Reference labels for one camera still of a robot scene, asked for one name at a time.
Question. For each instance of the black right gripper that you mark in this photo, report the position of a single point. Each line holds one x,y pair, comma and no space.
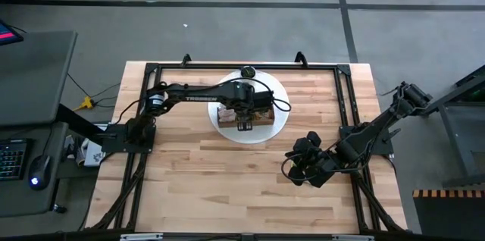
324,165

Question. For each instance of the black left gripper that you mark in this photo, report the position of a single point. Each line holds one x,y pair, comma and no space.
240,101

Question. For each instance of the white and orange tea packet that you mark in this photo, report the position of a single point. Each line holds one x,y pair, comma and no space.
226,110
226,116

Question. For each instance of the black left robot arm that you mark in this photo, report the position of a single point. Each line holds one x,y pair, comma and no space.
201,95

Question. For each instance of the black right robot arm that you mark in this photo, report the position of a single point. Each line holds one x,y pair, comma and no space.
371,129

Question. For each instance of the brown cardboard box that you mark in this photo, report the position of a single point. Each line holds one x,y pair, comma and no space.
265,121

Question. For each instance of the black table clamp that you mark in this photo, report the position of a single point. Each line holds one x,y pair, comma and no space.
185,60
301,59

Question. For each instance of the white printed carton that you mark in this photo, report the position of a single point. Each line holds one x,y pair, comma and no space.
92,154

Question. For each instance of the black box with striped edge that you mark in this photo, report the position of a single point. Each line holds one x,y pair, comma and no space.
447,218

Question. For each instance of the yellow power plug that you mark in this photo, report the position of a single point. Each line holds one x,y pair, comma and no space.
88,103

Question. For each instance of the black computer mouse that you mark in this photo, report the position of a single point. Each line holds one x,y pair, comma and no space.
39,172

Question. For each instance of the dark grey desk platform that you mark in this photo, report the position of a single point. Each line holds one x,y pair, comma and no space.
34,78

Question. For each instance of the dark keyboard tray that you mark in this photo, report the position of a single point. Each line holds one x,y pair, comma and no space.
22,201

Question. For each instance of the black backlit keyboard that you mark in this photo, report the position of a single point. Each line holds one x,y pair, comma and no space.
11,159

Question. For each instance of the laptop screen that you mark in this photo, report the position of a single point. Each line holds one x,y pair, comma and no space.
7,34

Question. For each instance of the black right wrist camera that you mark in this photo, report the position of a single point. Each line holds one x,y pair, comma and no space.
310,140

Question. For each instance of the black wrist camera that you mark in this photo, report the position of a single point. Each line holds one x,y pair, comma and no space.
310,140
263,101

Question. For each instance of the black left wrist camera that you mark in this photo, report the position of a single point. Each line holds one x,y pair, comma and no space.
263,101

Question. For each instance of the black aluminium table frame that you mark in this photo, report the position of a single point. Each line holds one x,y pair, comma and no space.
212,67

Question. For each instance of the silver metal bracket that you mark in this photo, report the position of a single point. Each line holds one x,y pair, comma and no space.
352,237
141,236

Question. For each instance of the dark metal stand frame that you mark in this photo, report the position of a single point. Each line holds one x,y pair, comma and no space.
452,142

